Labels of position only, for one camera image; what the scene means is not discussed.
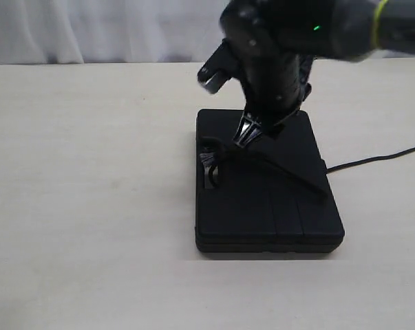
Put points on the black plastic carry case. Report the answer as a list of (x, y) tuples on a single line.
[(233, 212)]

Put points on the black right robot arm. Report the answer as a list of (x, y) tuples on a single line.
[(270, 47)]

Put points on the white backdrop curtain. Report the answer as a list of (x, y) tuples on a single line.
[(64, 32)]

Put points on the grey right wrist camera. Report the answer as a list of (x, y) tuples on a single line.
[(219, 68)]

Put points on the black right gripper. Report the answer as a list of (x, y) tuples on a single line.
[(275, 88)]

